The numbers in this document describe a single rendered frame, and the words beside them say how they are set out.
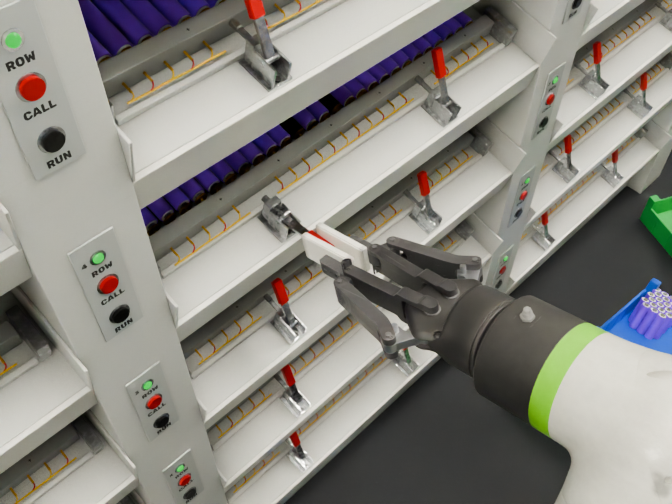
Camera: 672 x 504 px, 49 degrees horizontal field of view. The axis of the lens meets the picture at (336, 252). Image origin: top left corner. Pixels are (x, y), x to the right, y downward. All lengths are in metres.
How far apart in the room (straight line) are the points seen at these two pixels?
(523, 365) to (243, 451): 0.62
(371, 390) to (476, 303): 0.78
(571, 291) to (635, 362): 1.22
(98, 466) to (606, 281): 1.26
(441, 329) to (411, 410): 0.92
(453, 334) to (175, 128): 0.28
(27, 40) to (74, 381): 0.35
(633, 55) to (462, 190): 0.48
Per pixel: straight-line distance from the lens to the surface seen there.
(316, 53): 0.69
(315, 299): 0.99
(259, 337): 0.95
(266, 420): 1.12
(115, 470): 0.91
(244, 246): 0.79
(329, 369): 1.16
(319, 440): 1.33
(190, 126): 0.63
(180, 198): 0.79
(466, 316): 0.61
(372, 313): 0.65
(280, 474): 1.31
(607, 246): 1.89
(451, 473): 1.49
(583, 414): 0.55
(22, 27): 0.49
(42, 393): 0.73
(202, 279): 0.77
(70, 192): 0.57
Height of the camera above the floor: 1.36
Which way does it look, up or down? 50 degrees down
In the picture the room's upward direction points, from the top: straight up
